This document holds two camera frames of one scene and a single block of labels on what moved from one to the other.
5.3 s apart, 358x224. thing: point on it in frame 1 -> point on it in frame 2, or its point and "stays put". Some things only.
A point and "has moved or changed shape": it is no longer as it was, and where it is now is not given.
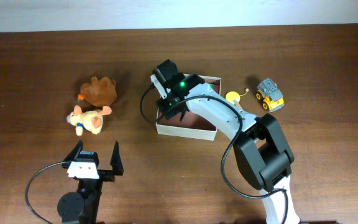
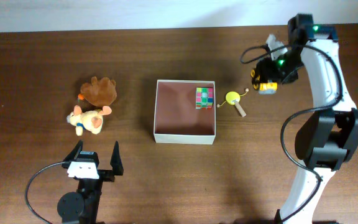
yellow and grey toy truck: x=271 y=98 has moved or changed shape
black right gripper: x=168 y=111 -> x=264 y=66
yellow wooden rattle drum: x=234 y=96 stays put
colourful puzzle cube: x=216 y=87 has moved or changed shape
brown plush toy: x=101 y=93 stays put
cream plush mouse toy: x=91 y=121 stays put
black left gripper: x=117 y=166 stays put
